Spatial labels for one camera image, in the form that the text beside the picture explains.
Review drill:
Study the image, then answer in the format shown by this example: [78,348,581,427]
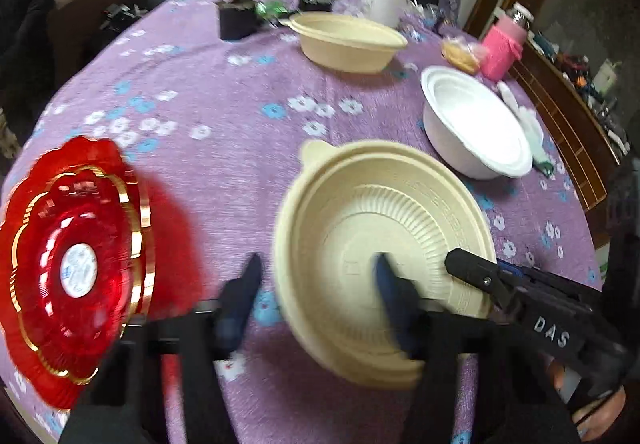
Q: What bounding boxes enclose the red flower plate with sticker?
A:
[9,166,142,384]

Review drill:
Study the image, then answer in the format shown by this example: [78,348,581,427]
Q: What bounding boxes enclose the large red gold-rimmed plate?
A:
[1,136,155,410]

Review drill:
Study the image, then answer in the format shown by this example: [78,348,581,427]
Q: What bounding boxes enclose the large white foam bowl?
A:
[421,66,533,181]

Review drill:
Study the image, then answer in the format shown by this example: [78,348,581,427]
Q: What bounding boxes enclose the cream plastic bowl ribbed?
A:
[271,140,496,390]

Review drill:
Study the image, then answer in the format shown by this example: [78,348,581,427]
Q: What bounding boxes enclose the cream plastic bowl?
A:
[283,12,408,74]

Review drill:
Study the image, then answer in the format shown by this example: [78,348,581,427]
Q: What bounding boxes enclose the operator hand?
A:
[547,360,626,443]

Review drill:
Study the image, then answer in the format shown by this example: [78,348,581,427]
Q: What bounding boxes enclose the wooden side cabinet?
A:
[510,44,620,232]

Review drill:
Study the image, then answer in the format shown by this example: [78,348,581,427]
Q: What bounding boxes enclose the white work glove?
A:
[497,81,554,178]

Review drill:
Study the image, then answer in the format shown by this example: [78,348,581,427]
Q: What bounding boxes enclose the pink sleeved thermos bottle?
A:
[480,2,534,82]

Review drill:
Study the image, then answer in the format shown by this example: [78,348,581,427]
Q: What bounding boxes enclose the bagged bread snack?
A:
[440,37,488,76]

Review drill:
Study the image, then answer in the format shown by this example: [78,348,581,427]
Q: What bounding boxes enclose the black cylinder with wooden knob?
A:
[216,0,258,41]

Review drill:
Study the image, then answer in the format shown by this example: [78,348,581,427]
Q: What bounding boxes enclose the black motor device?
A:
[297,0,334,13]

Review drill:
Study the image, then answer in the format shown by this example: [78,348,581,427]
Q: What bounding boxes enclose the green wrapped item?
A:
[255,0,291,22]

